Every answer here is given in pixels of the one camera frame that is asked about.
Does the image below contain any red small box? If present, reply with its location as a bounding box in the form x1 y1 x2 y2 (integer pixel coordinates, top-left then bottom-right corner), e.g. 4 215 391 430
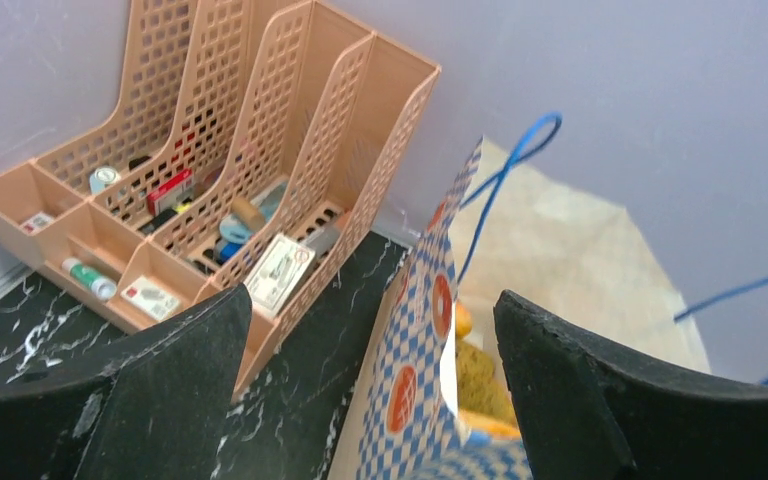
146 168 194 216

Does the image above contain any fake herb bread slice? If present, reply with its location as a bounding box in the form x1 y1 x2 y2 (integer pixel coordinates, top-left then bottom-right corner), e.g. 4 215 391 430
455 339 517 426

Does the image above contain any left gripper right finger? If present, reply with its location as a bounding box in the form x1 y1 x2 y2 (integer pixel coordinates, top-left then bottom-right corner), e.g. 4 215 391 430
493 290 768 479

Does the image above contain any white stapler box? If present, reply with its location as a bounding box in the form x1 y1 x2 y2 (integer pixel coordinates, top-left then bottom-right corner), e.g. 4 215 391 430
244 234 316 319

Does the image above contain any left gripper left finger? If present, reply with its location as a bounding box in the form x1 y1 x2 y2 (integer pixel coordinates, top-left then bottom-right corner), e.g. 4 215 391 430
0 285 252 479

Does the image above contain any peach plastic file organizer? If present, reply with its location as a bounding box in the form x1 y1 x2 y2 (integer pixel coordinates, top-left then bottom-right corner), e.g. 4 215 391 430
0 1 441 394

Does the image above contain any blue checkered paper bag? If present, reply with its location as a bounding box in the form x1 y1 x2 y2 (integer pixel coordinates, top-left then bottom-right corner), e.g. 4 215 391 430
327 111 768 480

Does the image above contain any orange fake donut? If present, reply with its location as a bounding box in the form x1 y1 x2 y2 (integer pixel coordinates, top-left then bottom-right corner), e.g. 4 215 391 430
454 301 473 338

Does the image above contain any green white glue tube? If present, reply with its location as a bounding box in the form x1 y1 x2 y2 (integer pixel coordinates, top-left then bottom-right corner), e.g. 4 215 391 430
61 257 117 302

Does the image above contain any small white card box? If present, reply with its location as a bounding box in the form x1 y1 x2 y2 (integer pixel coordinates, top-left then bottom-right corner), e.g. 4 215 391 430
120 276 181 322

